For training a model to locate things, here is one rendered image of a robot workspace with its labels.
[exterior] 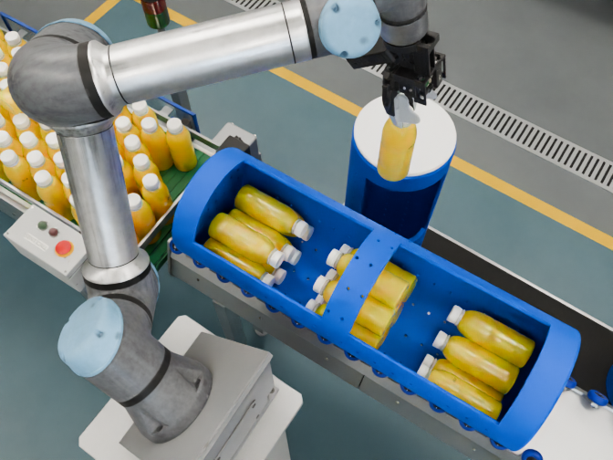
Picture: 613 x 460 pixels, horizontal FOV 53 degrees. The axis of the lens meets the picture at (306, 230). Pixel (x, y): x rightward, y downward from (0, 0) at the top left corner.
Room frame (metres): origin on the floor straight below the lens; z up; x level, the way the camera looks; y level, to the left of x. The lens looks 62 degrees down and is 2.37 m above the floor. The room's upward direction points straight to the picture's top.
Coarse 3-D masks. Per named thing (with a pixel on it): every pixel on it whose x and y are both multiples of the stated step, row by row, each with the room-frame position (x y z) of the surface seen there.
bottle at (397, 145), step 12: (384, 132) 0.72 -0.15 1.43; (396, 132) 0.70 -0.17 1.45; (408, 132) 0.70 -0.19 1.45; (384, 144) 0.71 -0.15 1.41; (396, 144) 0.69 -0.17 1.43; (408, 144) 0.69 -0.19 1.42; (384, 156) 0.70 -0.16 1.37; (396, 156) 0.69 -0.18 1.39; (408, 156) 0.70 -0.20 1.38; (384, 168) 0.70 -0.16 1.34; (396, 168) 0.69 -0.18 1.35; (408, 168) 0.70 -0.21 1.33; (396, 180) 0.69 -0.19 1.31
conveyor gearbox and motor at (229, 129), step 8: (224, 128) 1.17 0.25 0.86; (232, 128) 1.17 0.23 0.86; (240, 128) 1.18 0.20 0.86; (216, 136) 1.14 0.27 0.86; (224, 136) 1.14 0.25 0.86; (240, 136) 1.14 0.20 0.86; (248, 136) 1.14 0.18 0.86; (248, 144) 1.11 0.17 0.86; (256, 144) 1.14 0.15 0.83; (256, 152) 1.13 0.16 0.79
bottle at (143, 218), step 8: (144, 200) 0.81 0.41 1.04; (144, 208) 0.78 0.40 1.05; (136, 216) 0.76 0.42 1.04; (144, 216) 0.76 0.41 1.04; (152, 216) 0.78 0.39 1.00; (136, 224) 0.75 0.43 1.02; (144, 224) 0.75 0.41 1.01; (152, 224) 0.77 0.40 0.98; (136, 232) 0.75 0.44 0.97; (144, 232) 0.75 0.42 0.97; (160, 232) 0.78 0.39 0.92; (152, 240) 0.75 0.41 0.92
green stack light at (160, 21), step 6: (144, 12) 1.29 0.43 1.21; (162, 12) 1.29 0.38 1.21; (168, 12) 1.31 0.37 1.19; (150, 18) 1.28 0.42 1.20; (156, 18) 1.28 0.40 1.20; (162, 18) 1.29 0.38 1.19; (168, 18) 1.30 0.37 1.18; (150, 24) 1.28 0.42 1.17; (156, 24) 1.28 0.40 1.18; (162, 24) 1.28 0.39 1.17; (168, 24) 1.30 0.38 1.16
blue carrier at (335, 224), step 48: (192, 192) 0.72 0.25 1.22; (288, 192) 0.81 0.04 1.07; (192, 240) 0.63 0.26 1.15; (336, 240) 0.70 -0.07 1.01; (384, 240) 0.60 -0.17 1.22; (288, 288) 0.59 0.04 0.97; (336, 288) 0.49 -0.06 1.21; (432, 288) 0.57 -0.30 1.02; (480, 288) 0.49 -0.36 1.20; (336, 336) 0.42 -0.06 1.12; (432, 336) 0.47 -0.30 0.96; (528, 336) 0.45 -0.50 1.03; (576, 336) 0.39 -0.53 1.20; (432, 384) 0.31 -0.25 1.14; (528, 384) 0.29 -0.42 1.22; (480, 432) 0.23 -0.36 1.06; (528, 432) 0.21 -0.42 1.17
